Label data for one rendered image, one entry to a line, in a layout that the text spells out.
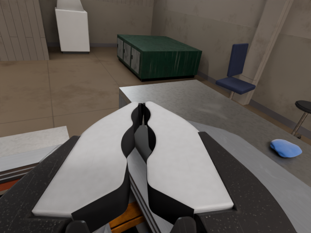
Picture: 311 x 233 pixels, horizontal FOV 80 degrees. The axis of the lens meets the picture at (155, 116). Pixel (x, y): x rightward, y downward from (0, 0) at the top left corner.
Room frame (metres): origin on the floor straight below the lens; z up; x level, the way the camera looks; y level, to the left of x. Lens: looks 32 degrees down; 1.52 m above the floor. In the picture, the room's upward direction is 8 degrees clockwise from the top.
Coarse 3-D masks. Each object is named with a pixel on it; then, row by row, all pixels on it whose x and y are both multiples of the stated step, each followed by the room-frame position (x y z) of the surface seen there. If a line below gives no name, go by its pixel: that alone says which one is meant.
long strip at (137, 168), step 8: (136, 152) 0.69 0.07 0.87; (128, 160) 0.63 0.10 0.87; (136, 160) 0.64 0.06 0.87; (128, 168) 0.58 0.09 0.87; (136, 168) 0.59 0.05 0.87; (144, 168) 0.60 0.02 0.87; (136, 176) 0.55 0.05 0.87; (144, 176) 0.55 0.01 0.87; (136, 184) 0.50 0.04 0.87; (144, 184) 0.51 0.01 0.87; (144, 192) 0.47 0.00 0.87; (144, 200) 0.44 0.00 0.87; (160, 224) 0.36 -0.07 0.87; (168, 224) 0.36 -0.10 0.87; (168, 232) 0.33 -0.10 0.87
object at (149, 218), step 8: (16, 168) 0.51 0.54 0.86; (24, 168) 0.52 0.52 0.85; (32, 168) 0.53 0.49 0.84; (0, 176) 0.47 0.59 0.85; (8, 176) 0.48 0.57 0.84; (16, 176) 0.49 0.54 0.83; (136, 192) 0.48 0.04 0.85; (136, 200) 0.46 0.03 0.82; (144, 208) 0.42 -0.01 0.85; (144, 216) 0.40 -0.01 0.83; (152, 216) 0.38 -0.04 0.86; (152, 224) 0.36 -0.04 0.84; (152, 232) 0.34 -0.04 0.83; (160, 232) 0.33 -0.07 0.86
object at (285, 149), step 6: (270, 144) 0.63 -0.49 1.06; (276, 144) 0.62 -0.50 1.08; (282, 144) 0.62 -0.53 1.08; (288, 144) 0.63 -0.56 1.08; (294, 144) 0.64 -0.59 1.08; (276, 150) 0.59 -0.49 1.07; (282, 150) 0.59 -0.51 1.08; (288, 150) 0.59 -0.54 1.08; (294, 150) 0.60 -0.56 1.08; (300, 150) 0.61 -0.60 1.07; (282, 156) 0.57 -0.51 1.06; (288, 156) 0.56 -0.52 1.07; (294, 156) 0.57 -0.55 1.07
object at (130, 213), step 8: (128, 208) 0.50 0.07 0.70; (136, 208) 0.51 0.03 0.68; (120, 216) 0.47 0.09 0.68; (128, 216) 0.47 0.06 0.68; (136, 216) 0.48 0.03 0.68; (112, 224) 0.43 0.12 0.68; (120, 224) 0.43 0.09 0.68; (128, 224) 0.42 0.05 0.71; (136, 224) 0.44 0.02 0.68; (112, 232) 0.38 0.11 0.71; (120, 232) 0.40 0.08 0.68
